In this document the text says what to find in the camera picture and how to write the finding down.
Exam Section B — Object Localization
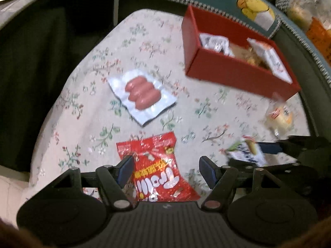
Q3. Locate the white Loacker wafer packet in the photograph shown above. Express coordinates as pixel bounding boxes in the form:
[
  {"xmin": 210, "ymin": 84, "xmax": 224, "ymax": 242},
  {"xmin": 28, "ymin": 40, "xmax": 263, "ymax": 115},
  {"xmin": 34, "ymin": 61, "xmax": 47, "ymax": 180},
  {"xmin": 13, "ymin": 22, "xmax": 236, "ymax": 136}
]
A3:
[{"xmin": 225, "ymin": 136, "xmax": 266, "ymax": 166}]

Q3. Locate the clear bread roll packet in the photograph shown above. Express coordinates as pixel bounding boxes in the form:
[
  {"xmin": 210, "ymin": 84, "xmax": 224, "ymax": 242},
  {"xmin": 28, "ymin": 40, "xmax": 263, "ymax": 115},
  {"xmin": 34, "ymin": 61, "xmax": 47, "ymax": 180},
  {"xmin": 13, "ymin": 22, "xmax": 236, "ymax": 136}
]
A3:
[{"xmin": 265, "ymin": 92, "xmax": 293, "ymax": 138}]

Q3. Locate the red Trolli candy bag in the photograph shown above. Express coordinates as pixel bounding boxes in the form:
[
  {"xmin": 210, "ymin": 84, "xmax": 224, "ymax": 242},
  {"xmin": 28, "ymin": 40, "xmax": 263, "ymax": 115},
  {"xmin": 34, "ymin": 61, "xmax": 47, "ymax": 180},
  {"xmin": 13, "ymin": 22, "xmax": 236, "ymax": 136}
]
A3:
[{"xmin": 116, "ymin": 132, "xmax": 200, "ymax": 202}]

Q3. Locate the sausage pack white plastic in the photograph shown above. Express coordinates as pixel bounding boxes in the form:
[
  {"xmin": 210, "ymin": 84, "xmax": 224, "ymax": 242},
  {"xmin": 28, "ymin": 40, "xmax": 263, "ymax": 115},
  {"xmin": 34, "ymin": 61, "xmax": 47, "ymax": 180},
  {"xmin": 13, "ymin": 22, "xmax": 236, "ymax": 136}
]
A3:
[{"xmin": 107, "ymin": 69, "xmax": 177, "ymax": 126}]

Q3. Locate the white rice cracker packet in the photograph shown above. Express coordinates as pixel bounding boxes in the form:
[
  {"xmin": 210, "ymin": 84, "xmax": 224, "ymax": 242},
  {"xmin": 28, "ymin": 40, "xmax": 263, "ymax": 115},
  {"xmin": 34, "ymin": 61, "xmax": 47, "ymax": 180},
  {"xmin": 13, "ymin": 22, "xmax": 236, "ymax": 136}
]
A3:
[{"xmin": 247, "ymin": 38, "xmax": 293, "ymax": 84}]

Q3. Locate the white barcode snack packet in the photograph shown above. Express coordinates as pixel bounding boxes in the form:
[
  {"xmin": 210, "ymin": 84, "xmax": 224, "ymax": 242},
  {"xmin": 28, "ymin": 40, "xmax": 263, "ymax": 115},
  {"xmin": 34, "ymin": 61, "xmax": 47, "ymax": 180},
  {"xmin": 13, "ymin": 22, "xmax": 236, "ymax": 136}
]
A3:
[{"xmin": 199, "ymin": 33, "xmax": 235, "ymax": 58}]

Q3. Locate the yellow cookies clear packet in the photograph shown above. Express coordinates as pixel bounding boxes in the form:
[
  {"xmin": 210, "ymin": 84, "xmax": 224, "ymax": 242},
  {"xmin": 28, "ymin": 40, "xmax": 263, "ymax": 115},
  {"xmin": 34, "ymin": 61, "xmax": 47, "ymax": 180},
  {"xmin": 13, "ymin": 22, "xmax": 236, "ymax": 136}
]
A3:
[{"xmin": 229, "ymin": 43, "xmax": 269, "ymax": 70}]

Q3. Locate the red cardboard box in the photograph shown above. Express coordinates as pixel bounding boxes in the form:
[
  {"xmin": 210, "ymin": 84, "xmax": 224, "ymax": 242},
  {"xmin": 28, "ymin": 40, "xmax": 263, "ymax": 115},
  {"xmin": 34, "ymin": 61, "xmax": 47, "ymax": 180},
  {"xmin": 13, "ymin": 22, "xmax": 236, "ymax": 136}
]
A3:
[{"xmin": 182, "ymin": 6, "xmax": 301, "ymax": 100}]

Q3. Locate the orange plastic basket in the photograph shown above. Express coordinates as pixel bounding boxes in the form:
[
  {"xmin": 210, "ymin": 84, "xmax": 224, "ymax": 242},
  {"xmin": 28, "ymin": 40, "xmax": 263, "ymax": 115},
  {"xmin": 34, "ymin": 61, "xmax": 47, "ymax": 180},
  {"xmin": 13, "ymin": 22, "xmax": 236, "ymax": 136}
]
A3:
[{"xmin": 306, "ymin": 17, "xmax": 331, "ymax": 64}]

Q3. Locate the clear plastic bag with food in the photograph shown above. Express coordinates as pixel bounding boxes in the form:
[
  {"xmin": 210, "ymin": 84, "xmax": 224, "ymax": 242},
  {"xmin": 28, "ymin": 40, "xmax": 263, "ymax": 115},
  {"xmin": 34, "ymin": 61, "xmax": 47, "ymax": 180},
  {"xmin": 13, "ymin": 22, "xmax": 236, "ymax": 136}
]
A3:
[{"xmin": 287, "ymin": 0, "xmax": 330, "ymax": 32}]

